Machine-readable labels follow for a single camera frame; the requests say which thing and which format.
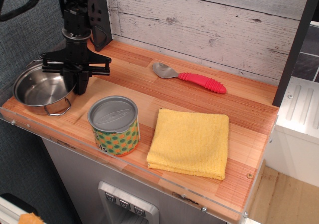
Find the spoon with red handle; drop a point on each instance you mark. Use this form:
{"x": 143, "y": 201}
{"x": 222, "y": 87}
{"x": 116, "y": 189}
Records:
{"x": 166, "y": 72}

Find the dark grey right post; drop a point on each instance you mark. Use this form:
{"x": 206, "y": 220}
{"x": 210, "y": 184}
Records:
{"x": 301, "y": 32}

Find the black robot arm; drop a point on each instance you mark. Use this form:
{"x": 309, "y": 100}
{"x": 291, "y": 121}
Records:
{"x": 79, "y": 18}

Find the dark grey left post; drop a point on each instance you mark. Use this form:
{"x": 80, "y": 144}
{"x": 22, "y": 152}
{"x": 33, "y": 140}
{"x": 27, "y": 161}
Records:
{"x": 106, "y": 12}

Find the dark grey post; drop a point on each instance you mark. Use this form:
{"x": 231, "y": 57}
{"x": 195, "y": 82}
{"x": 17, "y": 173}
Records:
{"x": 106, "y": 12}
{"x": 301, "y": 32}

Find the green orange dotted can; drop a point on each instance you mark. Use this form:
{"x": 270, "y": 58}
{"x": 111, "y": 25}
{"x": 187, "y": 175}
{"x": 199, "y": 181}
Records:
{"x": 114, "y": 121}

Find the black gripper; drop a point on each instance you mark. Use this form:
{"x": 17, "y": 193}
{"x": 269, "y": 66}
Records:
{"x": 76, "y": 58}

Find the orange object at corner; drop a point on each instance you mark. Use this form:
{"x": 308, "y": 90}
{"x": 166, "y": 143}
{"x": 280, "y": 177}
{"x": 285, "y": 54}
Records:
{"x": 30, "y": 218}

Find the white toy sink unit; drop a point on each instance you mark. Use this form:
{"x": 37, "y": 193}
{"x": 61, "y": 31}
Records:
{"x": 293, "y": 147}

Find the clear acrylic edge guard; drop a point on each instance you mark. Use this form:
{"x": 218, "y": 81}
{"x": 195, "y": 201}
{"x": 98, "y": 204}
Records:
{"x": 250, "y": 127}

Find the stainless steel pot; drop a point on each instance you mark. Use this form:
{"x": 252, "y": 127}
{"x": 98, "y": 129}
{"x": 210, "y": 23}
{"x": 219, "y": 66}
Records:
{"x": 43, "y": 93}

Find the silver dispenser panel with buttons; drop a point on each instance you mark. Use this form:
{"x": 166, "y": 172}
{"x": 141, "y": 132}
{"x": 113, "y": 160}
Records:
{"x": 123, "y": 208}

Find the yellow folded cloth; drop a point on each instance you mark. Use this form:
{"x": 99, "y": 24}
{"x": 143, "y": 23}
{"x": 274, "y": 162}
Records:
{"x": 190, "y": 143}

